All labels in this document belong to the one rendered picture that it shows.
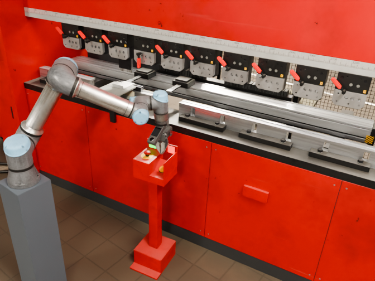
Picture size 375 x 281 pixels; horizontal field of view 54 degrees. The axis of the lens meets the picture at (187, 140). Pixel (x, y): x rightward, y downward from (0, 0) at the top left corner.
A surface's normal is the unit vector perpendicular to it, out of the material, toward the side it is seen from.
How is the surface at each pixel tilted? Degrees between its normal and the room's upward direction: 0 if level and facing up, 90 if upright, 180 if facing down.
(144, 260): 90
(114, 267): 0
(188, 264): 0
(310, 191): 90
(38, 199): 90
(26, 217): 90
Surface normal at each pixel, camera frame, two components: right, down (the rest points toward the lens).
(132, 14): -0.48, 0.40
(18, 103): 0.88, 0.26
